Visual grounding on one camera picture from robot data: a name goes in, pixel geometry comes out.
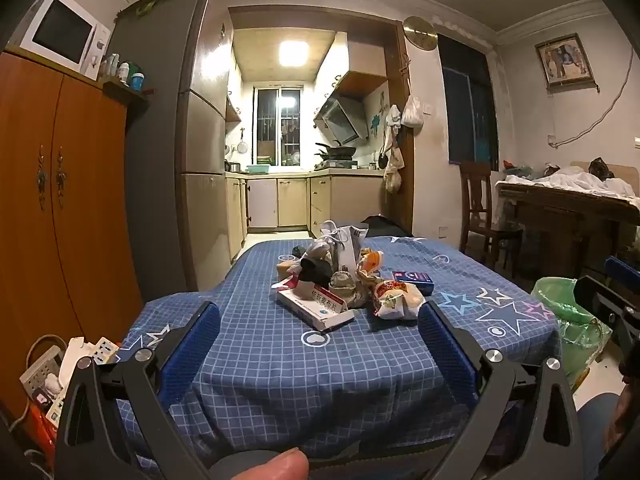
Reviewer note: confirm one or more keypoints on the bread wrapper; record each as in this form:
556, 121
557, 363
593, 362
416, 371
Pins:
397, 300

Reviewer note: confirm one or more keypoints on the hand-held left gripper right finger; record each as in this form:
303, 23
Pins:
447, 355

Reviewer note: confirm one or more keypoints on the dark wooden table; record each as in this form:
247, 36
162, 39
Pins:
560, 220

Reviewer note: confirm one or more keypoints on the white cloth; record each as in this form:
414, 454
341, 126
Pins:
565, 180

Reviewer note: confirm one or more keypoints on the beige kitchen wall cabinet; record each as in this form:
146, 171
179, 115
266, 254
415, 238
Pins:
357, 65

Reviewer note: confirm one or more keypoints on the green trash bin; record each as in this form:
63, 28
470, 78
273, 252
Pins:
565, 305

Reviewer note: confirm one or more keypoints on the blue box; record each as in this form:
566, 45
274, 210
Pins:
412, 281

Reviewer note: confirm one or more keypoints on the white medicine box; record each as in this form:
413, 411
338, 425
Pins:
310, 307

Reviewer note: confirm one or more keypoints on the kitchen ceiling light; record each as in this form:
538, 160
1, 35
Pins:
293, 54

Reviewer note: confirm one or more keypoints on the white power strip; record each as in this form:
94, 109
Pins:
105, 351
40, 370
56, 406

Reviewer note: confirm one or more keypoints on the gold wall clock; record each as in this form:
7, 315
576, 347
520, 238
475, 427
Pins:
420, 33

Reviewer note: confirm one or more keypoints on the yellow cigarette pack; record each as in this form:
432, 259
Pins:
287, 266

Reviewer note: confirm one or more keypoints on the white plastic bag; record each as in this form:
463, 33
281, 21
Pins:
412, 114

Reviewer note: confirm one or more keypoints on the small black bag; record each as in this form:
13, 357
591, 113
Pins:
601, 169

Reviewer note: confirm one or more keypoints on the green plastic basin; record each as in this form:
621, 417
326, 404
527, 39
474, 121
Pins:
258, 168

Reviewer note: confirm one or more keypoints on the blue checkered tablecloth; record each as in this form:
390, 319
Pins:
280, 360

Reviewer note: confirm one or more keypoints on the person's left hand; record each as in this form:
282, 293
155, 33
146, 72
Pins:
272, 466

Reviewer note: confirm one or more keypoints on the orange box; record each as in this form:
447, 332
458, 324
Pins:
42, 420

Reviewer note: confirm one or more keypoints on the steel kettle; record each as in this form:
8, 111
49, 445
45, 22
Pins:
232, 166

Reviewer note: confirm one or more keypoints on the crumpled beige paper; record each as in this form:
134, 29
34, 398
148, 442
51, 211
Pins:
350, 287

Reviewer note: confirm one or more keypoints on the steel range hood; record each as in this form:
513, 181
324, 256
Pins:
342, 120

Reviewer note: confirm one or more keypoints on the dark wooden chair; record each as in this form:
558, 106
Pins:
477, 195

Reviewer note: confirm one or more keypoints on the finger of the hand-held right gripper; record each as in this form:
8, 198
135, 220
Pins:
597, 297
622, 267

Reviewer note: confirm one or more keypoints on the orange white paper bag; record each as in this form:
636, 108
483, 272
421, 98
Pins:
371, 262

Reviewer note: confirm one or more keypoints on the dark window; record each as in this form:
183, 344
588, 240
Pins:
467, 105

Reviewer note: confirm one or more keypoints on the gas stove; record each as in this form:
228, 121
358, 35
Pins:
335, 164

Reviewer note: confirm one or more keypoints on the small white bottle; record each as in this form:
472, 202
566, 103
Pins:
124, 72

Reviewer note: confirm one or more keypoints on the green scouring pad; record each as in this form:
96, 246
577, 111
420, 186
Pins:
298, 250

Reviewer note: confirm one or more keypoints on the framed picture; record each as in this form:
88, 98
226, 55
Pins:
565, 62

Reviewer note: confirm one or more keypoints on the large black bag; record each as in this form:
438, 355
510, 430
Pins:
382, 225

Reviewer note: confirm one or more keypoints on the grey refrigerator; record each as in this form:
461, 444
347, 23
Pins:
200, 135

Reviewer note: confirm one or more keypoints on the black wok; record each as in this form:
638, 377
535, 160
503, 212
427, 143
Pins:
340, 151

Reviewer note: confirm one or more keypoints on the kitchen window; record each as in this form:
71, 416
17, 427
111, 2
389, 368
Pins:
277, 120

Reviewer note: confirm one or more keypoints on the black sock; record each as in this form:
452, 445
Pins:
312, 270

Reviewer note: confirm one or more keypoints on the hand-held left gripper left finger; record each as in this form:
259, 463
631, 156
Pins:
192, 350

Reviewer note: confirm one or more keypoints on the person's leg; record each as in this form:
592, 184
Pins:
605, 440

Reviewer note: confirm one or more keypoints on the hanging cloths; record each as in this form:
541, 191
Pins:
394, 160

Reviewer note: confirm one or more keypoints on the white microwave oven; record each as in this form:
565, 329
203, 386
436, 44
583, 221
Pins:
60, 30

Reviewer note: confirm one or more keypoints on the beige kitchen base cabinets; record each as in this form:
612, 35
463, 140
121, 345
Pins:
292, 200

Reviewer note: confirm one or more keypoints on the orange wooden cabinet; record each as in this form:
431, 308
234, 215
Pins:
75, 185

